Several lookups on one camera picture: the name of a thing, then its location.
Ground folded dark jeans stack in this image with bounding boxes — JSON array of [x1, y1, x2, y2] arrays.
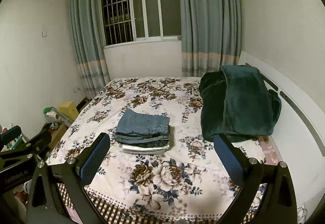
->
[[115, 125, 171, 148]]

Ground floral bed blanket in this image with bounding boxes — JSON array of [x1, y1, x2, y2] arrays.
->
[[45, 76, 283, 224]]

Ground blue-grey curtain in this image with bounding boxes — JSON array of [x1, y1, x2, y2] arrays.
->
[[180, 0, 241, 77], [68, 0, 110, 98]]

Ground window with metal bars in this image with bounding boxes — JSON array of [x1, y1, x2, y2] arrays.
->
[[101, 0, 181, 46]]

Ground left blue-grey curtain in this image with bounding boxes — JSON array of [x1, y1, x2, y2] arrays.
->
[[68, 0, 110, 98]]

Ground dark green plush blanket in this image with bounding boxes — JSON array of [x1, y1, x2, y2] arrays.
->
[[199, 65, 282, 142]]

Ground right blue-grey curtain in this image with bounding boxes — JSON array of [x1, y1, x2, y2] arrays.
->
[[180, 0, 241, 77]]

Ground yellow cardboard box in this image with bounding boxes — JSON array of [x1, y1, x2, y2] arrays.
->
[[59, 101, 79, 121]]

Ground blue denim jeans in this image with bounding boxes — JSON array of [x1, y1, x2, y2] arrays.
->
[[116, 109, 170, 138]]

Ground green and white container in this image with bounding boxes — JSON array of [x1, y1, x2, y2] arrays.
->
[[43, 107, 73, 127]]

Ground folded white and grey clothes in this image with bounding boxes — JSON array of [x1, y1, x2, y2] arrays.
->
[[121, 144, 170, 155]]

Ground white bed headboard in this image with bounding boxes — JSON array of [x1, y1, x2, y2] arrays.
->
[[239, 51, 324, 216]]

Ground wall power socket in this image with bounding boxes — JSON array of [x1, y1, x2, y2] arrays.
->
[[73, 86, 80, 93]]

